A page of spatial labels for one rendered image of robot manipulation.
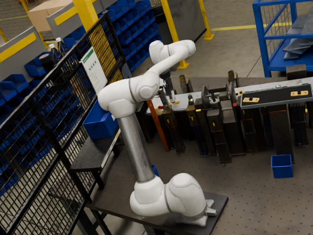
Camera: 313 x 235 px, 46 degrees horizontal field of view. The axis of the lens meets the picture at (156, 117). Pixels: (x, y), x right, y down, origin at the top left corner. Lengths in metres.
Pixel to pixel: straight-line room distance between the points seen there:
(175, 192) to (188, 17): 3.93
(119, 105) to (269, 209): 0.97
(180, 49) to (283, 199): 1.05
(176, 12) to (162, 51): 2.98
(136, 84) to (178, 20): 3.56
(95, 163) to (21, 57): 1.81
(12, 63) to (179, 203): 2.32
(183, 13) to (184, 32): 0.27
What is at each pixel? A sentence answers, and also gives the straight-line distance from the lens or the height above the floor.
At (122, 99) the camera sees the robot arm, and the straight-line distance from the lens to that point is 1.86.
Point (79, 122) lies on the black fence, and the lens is 2.48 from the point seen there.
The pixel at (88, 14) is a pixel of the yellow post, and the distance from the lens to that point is 2.96.
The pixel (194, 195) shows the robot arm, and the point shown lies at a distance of 1.97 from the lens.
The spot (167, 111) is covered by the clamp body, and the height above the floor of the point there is 1.05.
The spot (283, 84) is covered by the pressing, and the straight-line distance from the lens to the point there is 2.49.
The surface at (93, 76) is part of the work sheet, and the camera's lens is 2.72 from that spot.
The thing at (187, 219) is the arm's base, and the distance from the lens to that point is 2.10.
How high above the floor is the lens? 2.29
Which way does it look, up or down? 31 degrees down
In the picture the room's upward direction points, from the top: 21 degrees counter-clockwise
